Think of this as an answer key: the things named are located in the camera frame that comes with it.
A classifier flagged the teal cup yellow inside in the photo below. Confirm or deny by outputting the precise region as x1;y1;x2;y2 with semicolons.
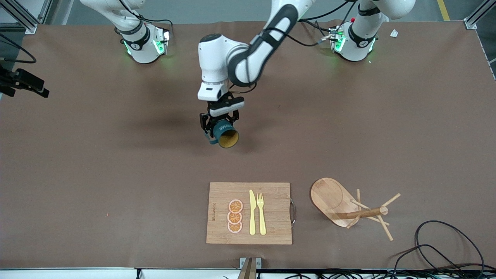
205;119;239;149

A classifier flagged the wooden cup rack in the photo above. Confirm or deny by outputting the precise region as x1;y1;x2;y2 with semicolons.
310;177;401;241

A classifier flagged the yellow plastic knife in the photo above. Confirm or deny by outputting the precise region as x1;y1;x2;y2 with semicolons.
249;189;257;236

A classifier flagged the bamboo cutting board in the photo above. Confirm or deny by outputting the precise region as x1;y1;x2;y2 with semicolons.
206;182;297;245

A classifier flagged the brown table cover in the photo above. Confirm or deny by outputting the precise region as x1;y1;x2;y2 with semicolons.
0;19;496;270

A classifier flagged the yellow plastic fork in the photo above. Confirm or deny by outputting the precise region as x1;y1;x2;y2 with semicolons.
257;193;267;236

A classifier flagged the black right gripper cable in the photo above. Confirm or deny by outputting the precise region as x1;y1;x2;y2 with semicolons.
0;33;37;64

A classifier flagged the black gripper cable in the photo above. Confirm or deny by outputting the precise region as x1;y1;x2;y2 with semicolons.
0;33;37;64
232;0;363;94

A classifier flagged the aluminium frame profile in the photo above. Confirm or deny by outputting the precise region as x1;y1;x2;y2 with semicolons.
463;0;496;80
0;0;53;39

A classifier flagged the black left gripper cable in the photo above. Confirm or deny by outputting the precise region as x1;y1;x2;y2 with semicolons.
232;0;363;94

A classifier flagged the black right arm base cable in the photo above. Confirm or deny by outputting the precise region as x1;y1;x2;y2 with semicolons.
118;0;174;39

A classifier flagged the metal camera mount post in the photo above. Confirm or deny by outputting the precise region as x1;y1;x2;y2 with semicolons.
238;257;262;279

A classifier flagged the white table edge rail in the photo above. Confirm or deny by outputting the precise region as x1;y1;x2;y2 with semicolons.
0;267;496;279

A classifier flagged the black loose cable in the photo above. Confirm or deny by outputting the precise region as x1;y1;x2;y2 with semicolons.
393;244;465;279
415;220;486;272

